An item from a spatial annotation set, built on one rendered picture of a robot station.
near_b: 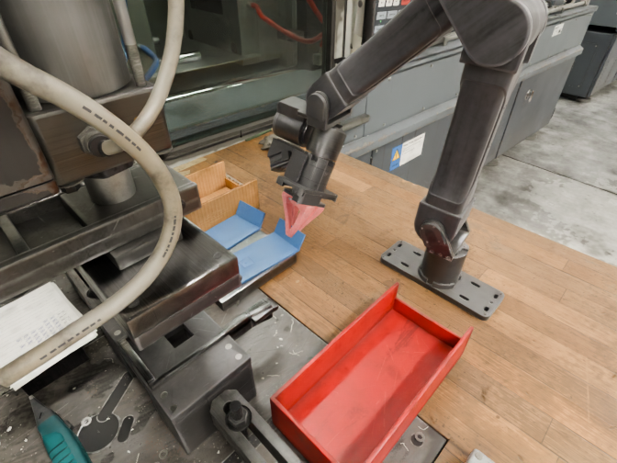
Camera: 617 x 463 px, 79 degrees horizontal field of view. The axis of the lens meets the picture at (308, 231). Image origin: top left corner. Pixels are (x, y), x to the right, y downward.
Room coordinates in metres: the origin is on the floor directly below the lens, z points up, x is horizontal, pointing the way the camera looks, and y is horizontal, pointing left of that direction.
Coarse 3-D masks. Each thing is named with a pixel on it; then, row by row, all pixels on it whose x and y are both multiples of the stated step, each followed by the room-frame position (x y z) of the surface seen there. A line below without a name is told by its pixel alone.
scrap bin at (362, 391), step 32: (384, 320) 0.36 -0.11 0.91; (416, 320) 0.36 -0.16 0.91; (320, 352) 0.27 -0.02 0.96; (352, 352) 0.31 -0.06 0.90; (384, 352) 0.31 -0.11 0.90; (416, 352) 0.31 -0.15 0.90; (448, 352) 0.31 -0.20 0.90; (288, 384) 0.23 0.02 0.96; (320, 384) 0.26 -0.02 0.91; (352, 384) 0.26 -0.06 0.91; (384, 384) 0.26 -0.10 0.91; (416, 384) 0.26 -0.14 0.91; (288, 416) 0.19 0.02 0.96; (320, 416) 0.22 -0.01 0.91; (352, 416) 0.22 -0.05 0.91; (384, 416) 0.22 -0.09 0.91; (320, 448) 0.16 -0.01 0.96; (352, 448) 0.18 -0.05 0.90; (384, 448) 0.16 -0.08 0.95
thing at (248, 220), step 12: (240, 204) 0.62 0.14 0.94; (240, 216) 0.60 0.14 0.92; (252, 216) 0.59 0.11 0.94; (216, 228) 0.57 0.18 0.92; (228, 228) 0.57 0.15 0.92; (240, 228) 0.57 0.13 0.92; (252, 228) 0.57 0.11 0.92; (216, 240) 0.53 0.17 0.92; (228, 240) 0.53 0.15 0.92; (240, 240) 0.53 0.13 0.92
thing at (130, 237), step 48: (96, 192) 0.26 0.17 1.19; (144, 192) 0.28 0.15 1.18; (192, 192) 0.29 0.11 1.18; (0, 240) 0.23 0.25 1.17; (48, 240) 0.23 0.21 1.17; (96, 240) 0.23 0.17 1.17; (144, 240) 0.25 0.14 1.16; (192, 240) 0.27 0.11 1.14; (0, 288) 0.18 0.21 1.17; (96, 288) 0.21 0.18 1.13; (192, 288) 0.21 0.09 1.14; (144, 336) 0.18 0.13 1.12
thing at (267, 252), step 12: (276, 228) 0.55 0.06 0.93; (264, 240) 0.53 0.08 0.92; (276, 240) 0.53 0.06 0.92; (288, 240) 0.52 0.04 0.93; (300, 240) 0.51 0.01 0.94; (240, 252) 0.50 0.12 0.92; (252, 252) 0.50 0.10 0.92; (264, 252) 0.50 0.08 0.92; (276, 252) 0.50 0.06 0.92; (288, 252) 0.50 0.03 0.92; (252, 264) 0.47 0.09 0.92; (264, 264) 0.47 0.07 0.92; (276, 264) 0.47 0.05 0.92; (252, 276) 0.44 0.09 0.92
